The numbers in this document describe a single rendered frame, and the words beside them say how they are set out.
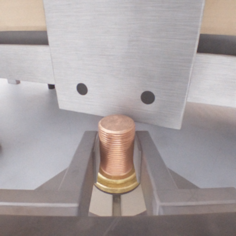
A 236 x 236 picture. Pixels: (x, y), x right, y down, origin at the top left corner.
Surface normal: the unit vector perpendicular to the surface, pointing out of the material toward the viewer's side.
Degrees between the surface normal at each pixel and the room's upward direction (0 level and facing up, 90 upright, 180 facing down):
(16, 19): 90
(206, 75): 90
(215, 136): 180
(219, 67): 90
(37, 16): 90
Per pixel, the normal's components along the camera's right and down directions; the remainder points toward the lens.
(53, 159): 0.01, -0.88
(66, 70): -0.33, 0.45
